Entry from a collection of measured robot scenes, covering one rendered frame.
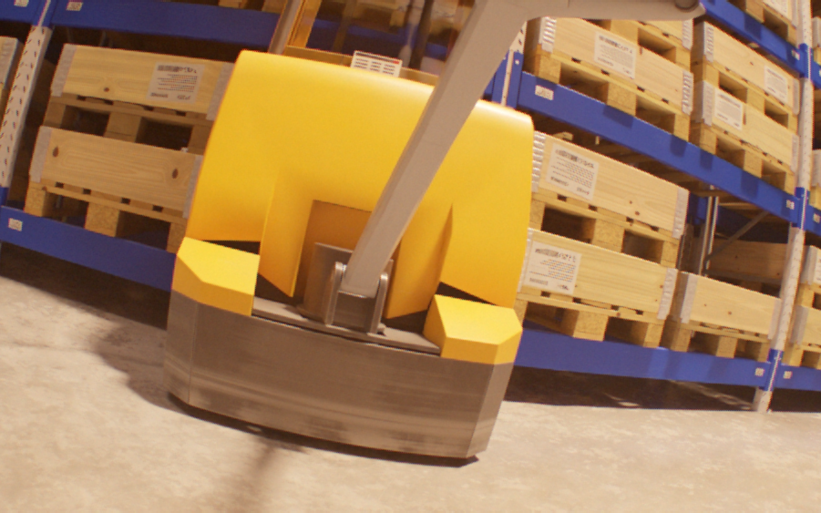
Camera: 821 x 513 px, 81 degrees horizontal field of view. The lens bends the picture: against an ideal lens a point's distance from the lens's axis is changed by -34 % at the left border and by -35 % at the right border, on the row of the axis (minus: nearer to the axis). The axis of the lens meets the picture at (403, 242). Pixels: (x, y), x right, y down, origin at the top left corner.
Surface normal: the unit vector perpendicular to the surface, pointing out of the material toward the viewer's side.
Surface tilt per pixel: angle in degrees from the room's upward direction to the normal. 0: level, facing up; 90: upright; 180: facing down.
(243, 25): 90
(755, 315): 90
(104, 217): 90
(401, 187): 147
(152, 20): 90
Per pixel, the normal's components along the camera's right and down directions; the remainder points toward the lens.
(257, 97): 0.25, -0.23
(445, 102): -0.07, 0.84
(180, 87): 0.19, 0.04
